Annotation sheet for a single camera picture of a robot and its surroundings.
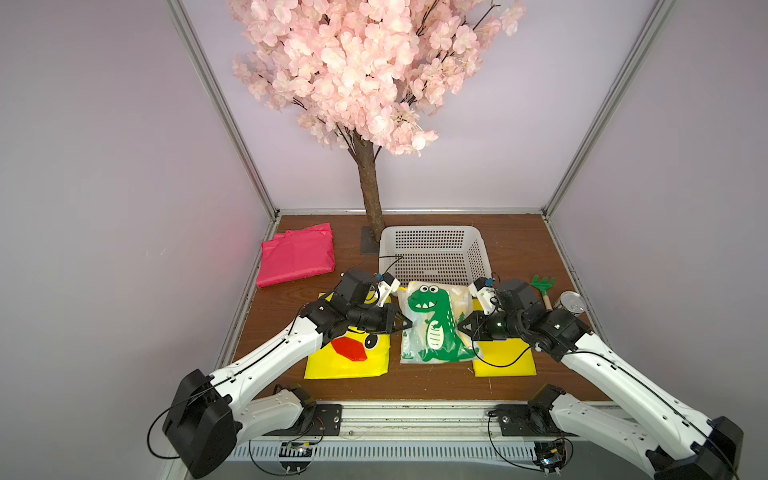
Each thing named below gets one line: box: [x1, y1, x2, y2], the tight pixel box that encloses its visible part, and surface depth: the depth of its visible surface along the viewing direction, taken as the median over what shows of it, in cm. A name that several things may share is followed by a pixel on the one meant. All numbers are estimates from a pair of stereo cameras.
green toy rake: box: [530, 275, 557, 311], surface depth 99 cm
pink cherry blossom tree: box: [230, 0, 526, 243], surface depth 50 cm
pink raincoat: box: [256, 223, 336, 288], surface depth 106 cm
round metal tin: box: [559, 290, 587, 315], surface depth 91 cm
